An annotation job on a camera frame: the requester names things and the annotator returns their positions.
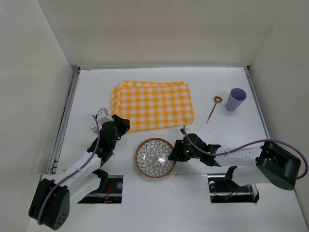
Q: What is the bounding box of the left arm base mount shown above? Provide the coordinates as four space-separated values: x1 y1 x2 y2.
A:
78 175 123 204

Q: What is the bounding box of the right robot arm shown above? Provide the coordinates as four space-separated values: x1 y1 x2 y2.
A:
169 133 301 190

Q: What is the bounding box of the copper spoon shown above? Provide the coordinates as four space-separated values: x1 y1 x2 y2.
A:
206 96 223 124

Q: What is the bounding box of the patterned ceramic bowl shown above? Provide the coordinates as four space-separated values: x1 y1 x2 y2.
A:
135 138 176 178

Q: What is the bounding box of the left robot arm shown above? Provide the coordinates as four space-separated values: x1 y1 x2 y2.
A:
28 115 130 231

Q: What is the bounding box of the yellow white checkered cloth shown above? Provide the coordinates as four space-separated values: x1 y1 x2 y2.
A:
110 80 194 132

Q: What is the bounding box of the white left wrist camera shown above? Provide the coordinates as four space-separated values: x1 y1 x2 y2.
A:
97 108 113 125

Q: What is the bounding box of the copper fork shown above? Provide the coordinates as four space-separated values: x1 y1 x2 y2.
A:
90 124 98 133

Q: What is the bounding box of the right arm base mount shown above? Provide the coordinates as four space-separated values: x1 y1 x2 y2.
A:
208 174 260 203

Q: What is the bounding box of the lilac plastic cup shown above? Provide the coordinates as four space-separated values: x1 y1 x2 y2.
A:
225 88 247 112

